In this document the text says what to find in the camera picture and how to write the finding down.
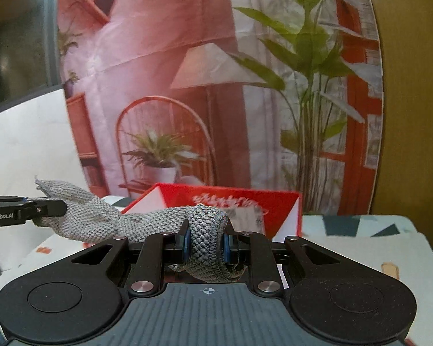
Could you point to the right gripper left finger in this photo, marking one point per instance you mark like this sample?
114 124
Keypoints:
158 251

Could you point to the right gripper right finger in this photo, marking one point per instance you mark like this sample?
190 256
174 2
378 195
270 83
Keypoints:
253 251

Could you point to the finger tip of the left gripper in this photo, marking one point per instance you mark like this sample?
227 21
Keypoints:
18 210

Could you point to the grey knitted cloth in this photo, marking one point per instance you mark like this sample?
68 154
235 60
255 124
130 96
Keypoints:
90 219

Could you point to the printed room backdrop cloth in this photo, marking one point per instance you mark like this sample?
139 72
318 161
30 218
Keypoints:
281 95

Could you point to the red strawberry cardboard box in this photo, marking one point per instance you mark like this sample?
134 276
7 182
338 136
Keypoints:
276 214

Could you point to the patterned tablecloth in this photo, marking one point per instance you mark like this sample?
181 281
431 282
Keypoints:
388 243

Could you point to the dark window frame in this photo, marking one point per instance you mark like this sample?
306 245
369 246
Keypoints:
29 57

